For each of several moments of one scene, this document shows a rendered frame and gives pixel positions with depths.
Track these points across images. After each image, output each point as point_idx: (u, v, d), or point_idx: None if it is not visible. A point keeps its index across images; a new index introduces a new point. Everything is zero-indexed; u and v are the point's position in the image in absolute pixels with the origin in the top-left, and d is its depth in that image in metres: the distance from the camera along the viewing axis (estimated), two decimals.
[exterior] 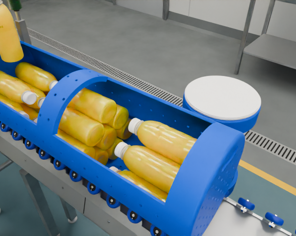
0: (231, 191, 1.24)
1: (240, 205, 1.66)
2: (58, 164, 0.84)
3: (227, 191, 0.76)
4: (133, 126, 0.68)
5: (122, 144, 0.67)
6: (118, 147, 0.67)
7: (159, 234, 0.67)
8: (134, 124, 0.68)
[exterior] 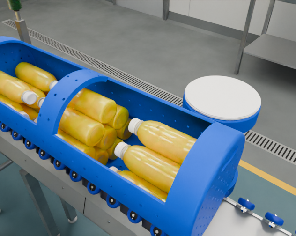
0: (231, 191, 1.24)
1: (240, 205, 1.66)
2: (58, 164, 0.84)
3: (227, 191, 0.76)
4: (133, 126, 0.68)
5: (122, 144, 0.67)
6: (118, 147, 0.67)
7: (159, 234, 0.67)
8: (134, 124, 0.68)
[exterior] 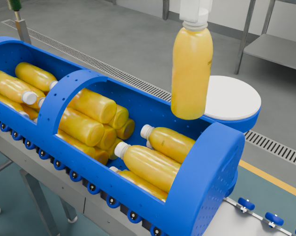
0: (231, 191, 1.24)
1: (240, 205, 1.66)
2: (58, 164, 0.84)
3: (227, 191, 0.76)
4: (197, 22, 0.43)
5: (122, 144, 0.67)
6: (118, 147, 0.67)
7: (159, 234, 0.67)
8: (201, 23, 0.43)
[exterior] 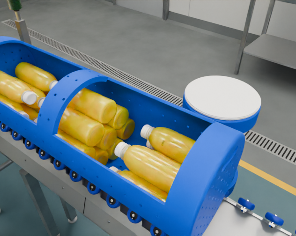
0: (231, 191, 1.24)
1: (240, 205, 1.66)
2: (58, 164, 0.84)
3: (227, 191, 0.76)
4: None
5: (122, 144, 0.67)
6: (118, 147, 0.67)
7: (159, 234, 0.67)
8: None
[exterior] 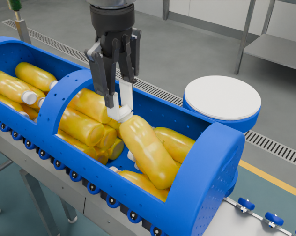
0: (231, 191, 1.24)
1: (240, 205, 1.66)
2: (58, 164, 0.84)
3: (227, 191, 0.76)
4: None
5: (127, 110, 0.59)
6: (122, 111, 0.58)
7: (159, 234, 0.67)
8: None
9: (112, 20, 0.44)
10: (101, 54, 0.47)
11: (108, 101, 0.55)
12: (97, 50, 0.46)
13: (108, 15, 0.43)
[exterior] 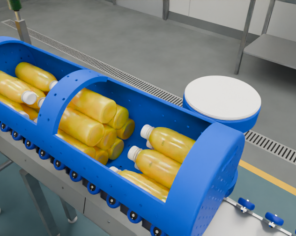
0: (231, 191, 1.24)
1: (240, 205, 1.66)
2: (58, 164, 0.84)
3: (227, 191, 0.76)
4: None
5: None
6: None
7: (159, 234, 0.67)
8: None
9: None
10: None
11: None
12: None
13: None
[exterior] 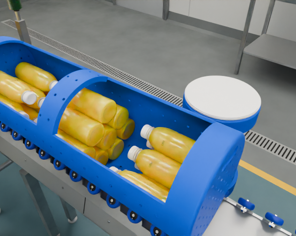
0: (231, 191, 1.24)
1: (240, 205, 1.66)
2: (58, 164, 0.84)
3: (227, 191, 0.76)
4: None
5: None
6: None
7: (159, 234, 0.67)
8: None
9: None
10: None
11: None
12: None
13: None
